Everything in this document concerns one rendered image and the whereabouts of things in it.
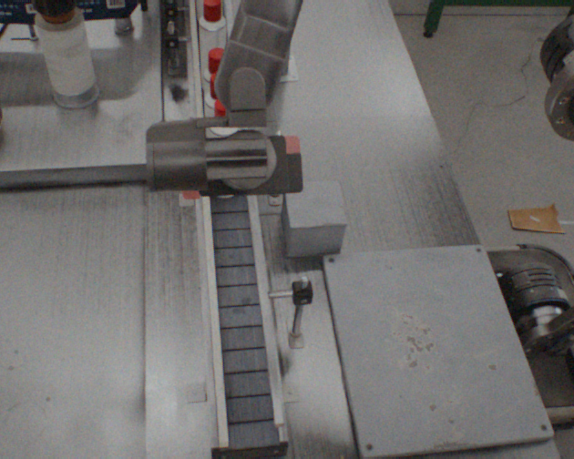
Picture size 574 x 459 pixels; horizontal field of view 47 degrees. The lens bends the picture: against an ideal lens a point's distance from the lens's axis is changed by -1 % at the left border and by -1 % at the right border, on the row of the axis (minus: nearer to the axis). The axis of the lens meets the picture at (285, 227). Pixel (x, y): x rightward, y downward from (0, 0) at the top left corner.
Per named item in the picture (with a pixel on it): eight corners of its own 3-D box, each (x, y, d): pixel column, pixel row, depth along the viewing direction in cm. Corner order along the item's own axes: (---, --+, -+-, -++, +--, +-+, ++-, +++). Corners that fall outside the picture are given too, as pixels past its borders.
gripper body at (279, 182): (195, 140, 76) (194, 133, 69) (283, 136, 78) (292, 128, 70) (199, 197, 77) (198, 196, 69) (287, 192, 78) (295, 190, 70)
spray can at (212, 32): (200, 79, 139) (197, -7, 123) (225, 78, 140) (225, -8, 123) (201, 96, 136) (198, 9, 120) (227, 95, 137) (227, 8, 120)
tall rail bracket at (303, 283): (259, 328, 110) (263, 271, 97) (302, 324, 111) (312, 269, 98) (261, 345, 108) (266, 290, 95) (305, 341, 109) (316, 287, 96)
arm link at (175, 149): (265, 66, 61) (258, 67, 69) (138, 69, 60) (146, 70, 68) (269, 195, 64) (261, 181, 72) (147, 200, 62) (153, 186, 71)
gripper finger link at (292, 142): (236, 144, 85) (240, 136, 76) (292, 141, 86) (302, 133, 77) (239, 197, 85) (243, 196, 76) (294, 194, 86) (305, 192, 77)
